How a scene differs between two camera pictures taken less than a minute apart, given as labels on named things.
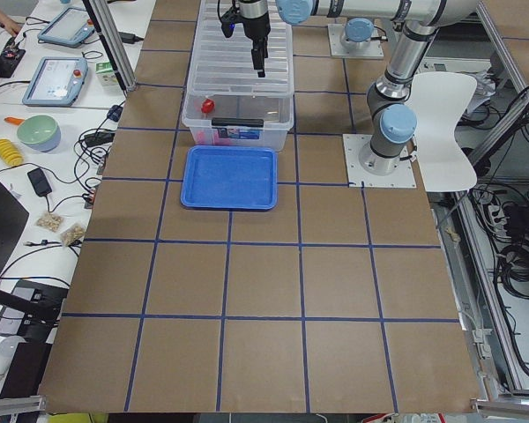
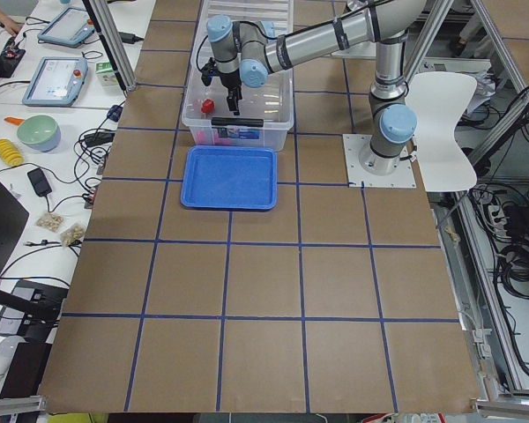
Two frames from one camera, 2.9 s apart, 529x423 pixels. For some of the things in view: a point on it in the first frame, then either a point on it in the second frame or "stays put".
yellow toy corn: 8,152 stays put
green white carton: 106,74 stays put
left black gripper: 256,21 → 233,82
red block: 207,106 stays put
